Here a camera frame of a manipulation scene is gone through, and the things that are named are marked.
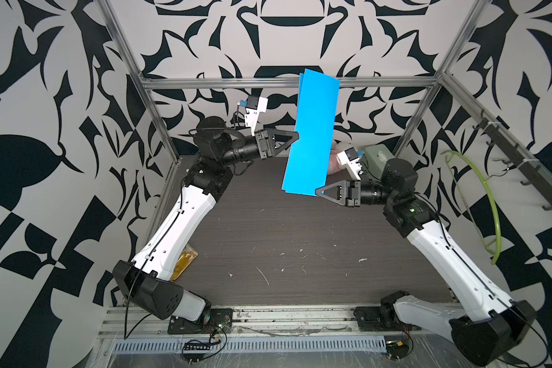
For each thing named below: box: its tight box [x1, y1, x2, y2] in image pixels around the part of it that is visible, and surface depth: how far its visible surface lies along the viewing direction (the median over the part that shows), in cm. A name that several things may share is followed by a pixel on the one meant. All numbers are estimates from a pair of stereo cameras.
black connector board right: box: [385, 339, 410, 359], surface depth 73 cm
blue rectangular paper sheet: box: [281, 69, 341, 197], surface depth 58 cm
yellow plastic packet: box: [170, 243, 198, 282], surface depth 88 cm
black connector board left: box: [183, 341, 211, 364], surface depth 73 cm
